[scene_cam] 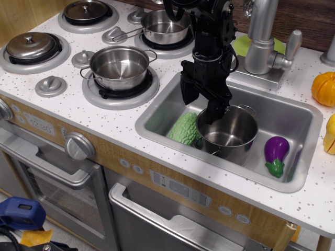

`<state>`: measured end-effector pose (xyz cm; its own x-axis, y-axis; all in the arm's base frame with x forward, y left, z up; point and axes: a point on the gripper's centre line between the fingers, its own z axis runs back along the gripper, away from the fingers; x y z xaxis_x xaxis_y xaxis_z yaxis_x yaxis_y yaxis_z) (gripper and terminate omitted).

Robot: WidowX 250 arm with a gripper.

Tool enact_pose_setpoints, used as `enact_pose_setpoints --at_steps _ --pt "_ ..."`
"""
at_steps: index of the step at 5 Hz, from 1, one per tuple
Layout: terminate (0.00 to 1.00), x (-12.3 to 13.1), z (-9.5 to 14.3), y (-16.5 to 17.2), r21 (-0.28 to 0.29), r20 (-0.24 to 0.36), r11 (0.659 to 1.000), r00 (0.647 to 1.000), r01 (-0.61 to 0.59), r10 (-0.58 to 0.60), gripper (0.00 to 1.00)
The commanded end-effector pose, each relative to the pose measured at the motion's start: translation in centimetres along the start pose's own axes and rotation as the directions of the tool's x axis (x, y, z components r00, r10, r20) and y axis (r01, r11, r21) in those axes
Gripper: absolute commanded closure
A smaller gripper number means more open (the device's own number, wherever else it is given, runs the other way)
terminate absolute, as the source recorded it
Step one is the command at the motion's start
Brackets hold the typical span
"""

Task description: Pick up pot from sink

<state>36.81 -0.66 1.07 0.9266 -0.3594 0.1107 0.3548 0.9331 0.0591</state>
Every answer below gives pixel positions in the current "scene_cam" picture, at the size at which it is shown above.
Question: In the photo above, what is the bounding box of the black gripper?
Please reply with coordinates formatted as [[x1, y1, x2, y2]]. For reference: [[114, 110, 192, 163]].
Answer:
[[180, 52, 232, 124]]

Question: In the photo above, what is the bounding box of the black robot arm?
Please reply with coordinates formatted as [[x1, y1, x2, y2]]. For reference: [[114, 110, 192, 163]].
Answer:
[[163, 1, 237, 124]]

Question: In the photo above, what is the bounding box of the silver sink basin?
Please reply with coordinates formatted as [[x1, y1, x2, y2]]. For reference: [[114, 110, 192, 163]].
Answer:
[[135, 74, 323, 193]]

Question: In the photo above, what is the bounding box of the green bitter melon toy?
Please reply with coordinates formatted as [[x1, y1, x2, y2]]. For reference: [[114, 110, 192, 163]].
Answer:
[[169, 112, 200, 146]]

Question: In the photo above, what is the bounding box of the rear right grey burner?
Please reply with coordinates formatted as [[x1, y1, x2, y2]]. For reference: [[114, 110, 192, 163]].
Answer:
[[134, 28, 194, 60]]

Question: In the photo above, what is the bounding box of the grey burner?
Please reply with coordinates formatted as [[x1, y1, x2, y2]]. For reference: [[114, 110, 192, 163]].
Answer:
[[134, 28, 194, 60], [58, 3, 119, 34], [1, 35, 71, 75], [82, 67, 160, 110]]

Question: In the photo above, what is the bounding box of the silver faucet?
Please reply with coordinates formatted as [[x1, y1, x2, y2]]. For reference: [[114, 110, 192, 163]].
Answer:
[[232, 0, 303, 91]]

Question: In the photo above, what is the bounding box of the lime green plate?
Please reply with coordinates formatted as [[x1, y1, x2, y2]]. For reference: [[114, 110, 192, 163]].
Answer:
[[233, 35, 286, 57]]

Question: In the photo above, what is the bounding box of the front right grey burner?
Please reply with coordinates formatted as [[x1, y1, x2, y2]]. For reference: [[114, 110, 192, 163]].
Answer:
[[82, 67, 160, 110]]

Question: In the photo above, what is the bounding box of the purple eggplant toy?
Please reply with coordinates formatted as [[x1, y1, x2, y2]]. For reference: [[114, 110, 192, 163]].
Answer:
[[264, 136, 289, 178]]

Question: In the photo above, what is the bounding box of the grey stove knob rear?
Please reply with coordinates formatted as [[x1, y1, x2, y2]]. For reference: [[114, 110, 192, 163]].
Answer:
[[127, 8, 146, 25]]

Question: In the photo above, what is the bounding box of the grey stove knob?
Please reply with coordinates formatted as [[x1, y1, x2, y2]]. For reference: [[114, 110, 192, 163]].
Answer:
[[102, 26, 128, 45], [127, 8, 146, 25], [35, 76, 67, 98], [71, 50, 95, 69]]

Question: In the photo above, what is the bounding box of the grey stove knob upper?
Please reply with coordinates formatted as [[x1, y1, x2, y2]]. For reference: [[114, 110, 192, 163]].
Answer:
[[102, 26, 128, 45]]

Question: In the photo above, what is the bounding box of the orange pumpkin toy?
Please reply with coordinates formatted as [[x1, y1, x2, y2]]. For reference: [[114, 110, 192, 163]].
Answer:
[[311, 72, 334, 107]]

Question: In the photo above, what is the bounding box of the grey stove knob middle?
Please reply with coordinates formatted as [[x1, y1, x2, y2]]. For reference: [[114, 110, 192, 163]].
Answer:
[[71, 50, 95, 69]]

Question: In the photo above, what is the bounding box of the yellow pepper toy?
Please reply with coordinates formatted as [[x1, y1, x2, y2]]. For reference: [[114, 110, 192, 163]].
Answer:
[[323, 114, 335, 155]]

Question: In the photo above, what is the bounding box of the grey faucet side knob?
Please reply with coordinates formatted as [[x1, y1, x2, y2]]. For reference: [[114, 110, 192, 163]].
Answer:
[[320, 41, 335, 67]]

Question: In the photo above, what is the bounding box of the silver dishwasher door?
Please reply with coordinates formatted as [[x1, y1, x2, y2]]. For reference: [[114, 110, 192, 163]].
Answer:
[[104, 168, 270, 250]]

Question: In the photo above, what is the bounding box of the silver oven dial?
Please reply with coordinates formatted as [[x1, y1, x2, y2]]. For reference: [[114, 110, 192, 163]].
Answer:
[[64, 132, 96, 161], [0, 99, 14, 121]]

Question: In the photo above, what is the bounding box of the steel lid rear burner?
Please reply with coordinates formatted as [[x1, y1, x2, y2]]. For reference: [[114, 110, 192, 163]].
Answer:
[[63, 1, 109, 22]]

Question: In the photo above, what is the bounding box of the steel lid burner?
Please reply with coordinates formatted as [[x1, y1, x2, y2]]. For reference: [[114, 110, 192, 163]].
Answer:
[[63, 1, 109, 22], [6, 32, 57, 60]]

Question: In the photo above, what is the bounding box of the rear left grey burner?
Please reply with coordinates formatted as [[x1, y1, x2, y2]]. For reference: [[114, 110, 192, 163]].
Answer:
[[58, 3, 119, 34]]

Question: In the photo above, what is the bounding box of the grey stove knob front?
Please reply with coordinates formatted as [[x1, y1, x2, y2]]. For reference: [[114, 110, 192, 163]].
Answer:
[[35, 76, 67, 98]]

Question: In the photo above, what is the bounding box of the silver oven door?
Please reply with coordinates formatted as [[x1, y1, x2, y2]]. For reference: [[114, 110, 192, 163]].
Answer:
[[1, 125, 119, 250]]

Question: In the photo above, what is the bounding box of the steel lid left burner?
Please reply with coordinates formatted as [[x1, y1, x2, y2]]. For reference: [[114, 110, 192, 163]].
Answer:
[[6, 32, 57, 60]]

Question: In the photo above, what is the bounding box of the silver oven dial left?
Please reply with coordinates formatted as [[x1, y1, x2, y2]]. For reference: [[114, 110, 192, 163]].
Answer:
[[0, 99, 14, 121]]

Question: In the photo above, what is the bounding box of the front left grey burner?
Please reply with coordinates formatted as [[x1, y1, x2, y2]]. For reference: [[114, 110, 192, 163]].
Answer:
[[1, 35, 71, 75]]

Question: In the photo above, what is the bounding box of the blue clamp tool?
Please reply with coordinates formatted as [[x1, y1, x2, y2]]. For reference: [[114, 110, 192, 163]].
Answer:
[[1, 197, 46, 230]]

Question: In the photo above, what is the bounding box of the yellow tape piece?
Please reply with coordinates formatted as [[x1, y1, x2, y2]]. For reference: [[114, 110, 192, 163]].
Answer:
[[19, 229, 53, 247]]

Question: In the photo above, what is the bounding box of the steel long-handle saucepan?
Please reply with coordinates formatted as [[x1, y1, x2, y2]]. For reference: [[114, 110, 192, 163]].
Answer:
[[112, 10, 190, 45]]

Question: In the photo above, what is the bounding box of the steel two-handle pot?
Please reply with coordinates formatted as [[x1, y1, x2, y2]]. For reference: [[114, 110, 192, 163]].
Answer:
[[80, 45, 158, 91]]

